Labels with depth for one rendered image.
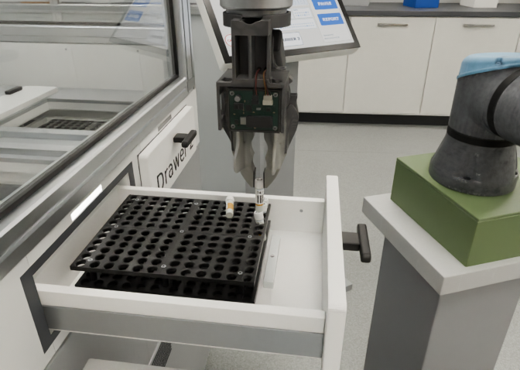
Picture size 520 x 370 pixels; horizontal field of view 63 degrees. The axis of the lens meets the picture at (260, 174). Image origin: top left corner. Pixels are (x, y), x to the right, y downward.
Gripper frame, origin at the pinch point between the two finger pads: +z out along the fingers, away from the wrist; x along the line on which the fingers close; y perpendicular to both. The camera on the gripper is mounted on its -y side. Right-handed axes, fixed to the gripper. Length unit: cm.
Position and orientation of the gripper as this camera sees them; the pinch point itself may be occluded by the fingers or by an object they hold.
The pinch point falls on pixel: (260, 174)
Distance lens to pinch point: 54.9
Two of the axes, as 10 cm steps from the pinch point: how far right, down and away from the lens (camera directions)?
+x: 9.9, 0.6, -1.2
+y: -1.3, 4.4, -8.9
